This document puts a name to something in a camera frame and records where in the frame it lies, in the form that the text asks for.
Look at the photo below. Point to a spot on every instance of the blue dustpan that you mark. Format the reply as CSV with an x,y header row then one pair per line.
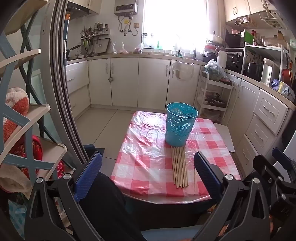
x,y
89,147

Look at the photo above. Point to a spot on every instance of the wall utensil rack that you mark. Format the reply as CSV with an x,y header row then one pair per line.
x,y
97,34

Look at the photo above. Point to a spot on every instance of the white countertop shelf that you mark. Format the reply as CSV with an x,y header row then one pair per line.
x,y
263,49

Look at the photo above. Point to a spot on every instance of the red checkered plastic tablecloth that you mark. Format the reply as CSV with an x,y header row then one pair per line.
x,y
143,162

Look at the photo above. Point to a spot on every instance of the clear bag on cabinet door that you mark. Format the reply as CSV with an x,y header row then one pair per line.
x,y
185,71

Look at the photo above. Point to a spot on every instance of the white wall cabinets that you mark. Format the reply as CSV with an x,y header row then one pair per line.
x,y
238,9

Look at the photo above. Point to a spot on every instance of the bag of green vegetables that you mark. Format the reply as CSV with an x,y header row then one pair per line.
x,y
214,69

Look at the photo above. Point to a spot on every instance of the white thermos jug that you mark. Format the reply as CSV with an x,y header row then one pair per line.
x,y
221,59

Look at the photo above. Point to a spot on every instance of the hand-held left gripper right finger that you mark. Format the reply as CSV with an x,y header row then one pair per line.
x,y
208,176

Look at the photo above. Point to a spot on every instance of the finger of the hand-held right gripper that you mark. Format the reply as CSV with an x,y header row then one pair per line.
x,y
268,169
281,157

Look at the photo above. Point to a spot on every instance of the red spotted plush cloth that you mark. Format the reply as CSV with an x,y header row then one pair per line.
x,y
34,148

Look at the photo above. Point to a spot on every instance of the black tall tap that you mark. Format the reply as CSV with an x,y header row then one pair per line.
x,y
195,54

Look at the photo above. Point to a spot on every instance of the white rolling cart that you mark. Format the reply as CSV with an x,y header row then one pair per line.
x,y
225,85

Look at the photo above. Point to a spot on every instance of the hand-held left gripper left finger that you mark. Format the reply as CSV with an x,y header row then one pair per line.
x,y
89,176

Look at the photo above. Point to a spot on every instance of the mint green wall gadget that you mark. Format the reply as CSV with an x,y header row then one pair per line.
x,y
292,44

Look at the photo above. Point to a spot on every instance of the black microwave oven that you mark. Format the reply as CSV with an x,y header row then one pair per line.
x,y
233,39

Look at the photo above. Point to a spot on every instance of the steel lidded pot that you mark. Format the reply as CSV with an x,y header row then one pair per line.
x,y
216,100

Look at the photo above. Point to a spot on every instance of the group of wooden chopsticks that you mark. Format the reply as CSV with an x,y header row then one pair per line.
x,y
179,166

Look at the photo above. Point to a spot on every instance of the cream shelf rack blue frame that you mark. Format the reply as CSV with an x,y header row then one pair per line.
x,y
54,150

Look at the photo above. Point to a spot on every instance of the blue snack bag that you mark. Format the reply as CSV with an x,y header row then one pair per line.
x,y
276,84

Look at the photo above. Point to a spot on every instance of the blue perforated plastic basket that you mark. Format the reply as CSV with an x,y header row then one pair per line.
x,y
178,132

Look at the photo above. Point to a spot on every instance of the white kitchen base cabinets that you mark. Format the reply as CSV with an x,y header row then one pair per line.
x,y
124,81

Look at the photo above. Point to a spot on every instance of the range hood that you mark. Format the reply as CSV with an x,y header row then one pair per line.
x,y
76,10

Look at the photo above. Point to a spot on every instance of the red white plush toy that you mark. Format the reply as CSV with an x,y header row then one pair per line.
x,y
16,99

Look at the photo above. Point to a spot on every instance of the black toaster oven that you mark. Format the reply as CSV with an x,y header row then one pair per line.
x,y
233,61

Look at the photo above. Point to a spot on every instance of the silver wall water heater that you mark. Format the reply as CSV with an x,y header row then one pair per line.
x,y
126,9

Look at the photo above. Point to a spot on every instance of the person's left leg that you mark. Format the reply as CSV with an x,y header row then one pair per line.
x,y
104,208

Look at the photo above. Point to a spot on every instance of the white electric water boiler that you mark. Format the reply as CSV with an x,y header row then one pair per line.
x,y
268,71

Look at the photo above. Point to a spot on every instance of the red pan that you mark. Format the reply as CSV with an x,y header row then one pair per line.
x,y
286,76

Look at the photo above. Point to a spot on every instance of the grey sliding door frame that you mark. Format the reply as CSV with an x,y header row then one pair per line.
x,y
57,69

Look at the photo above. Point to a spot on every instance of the white lidded pot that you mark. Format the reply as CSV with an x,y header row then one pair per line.
x,y
216,39

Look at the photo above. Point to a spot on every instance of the clear plastic food bag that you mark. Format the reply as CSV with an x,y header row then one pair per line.
x,y
124,49
114,48
138,49

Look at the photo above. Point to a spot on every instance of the green cutting board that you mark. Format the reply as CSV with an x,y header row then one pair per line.
x,y
248,37

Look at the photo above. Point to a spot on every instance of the bright kitchen window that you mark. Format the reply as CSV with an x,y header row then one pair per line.
x,y
175,23

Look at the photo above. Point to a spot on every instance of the black wok pan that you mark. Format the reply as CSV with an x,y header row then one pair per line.
x,y
69,52

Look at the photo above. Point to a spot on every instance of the blue seat cushion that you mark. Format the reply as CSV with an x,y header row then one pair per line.
x,y
171,231

